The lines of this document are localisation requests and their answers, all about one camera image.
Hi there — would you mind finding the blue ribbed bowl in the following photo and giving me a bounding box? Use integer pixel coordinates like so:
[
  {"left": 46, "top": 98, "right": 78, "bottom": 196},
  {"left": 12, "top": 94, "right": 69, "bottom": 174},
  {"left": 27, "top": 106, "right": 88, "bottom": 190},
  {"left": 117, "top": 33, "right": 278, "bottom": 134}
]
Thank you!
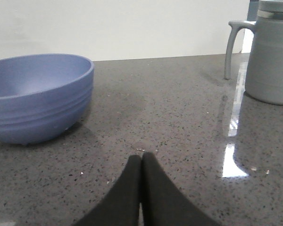
[{"left": 0, "top": 54, "right": 94, "bottom": 145}]

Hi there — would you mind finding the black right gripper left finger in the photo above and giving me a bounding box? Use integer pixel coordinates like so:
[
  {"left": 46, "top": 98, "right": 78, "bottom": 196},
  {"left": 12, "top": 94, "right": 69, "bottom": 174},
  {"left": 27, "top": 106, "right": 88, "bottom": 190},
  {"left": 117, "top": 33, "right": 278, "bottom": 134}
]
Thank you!
[{"left": 75, "top": 155, "right": 142, "bottom": 226}]

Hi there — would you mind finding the grey lidded mug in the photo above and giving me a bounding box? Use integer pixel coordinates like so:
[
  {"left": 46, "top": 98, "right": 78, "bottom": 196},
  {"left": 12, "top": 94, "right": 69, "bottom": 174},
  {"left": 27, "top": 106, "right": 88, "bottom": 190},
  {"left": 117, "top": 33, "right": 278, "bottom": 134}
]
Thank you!
[{"left": 225, "top": 0, "right": 283, "bottom": 105}]

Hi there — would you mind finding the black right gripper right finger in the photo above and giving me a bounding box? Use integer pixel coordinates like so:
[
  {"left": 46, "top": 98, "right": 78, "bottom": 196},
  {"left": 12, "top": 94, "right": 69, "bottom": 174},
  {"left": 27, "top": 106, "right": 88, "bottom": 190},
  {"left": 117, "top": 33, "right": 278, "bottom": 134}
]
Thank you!
[{"left": 142, "top": 152, "right": 219, "bottom": 226}]

